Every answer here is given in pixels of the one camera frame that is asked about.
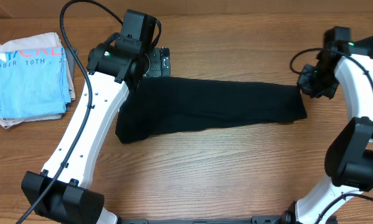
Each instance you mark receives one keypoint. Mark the beige folded t-shirt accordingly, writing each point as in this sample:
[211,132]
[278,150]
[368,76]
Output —
[46,40]

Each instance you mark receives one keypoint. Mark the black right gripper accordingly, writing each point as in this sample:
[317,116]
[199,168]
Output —
[304,84]

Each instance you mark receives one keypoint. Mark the black t-shirt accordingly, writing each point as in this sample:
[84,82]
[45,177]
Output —
[169,105]

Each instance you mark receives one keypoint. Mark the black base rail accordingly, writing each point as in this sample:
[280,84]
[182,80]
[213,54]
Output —
[254,220]

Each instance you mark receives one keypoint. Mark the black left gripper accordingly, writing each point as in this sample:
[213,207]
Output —
[159,65]

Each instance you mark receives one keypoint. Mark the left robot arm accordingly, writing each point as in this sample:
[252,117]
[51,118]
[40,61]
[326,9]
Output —
[61,191]

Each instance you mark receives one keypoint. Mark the light blue folded t-shirt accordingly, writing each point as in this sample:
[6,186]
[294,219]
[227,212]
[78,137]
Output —
[33,82]

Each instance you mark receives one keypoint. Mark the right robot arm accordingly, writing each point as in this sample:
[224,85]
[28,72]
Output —
[348,162]

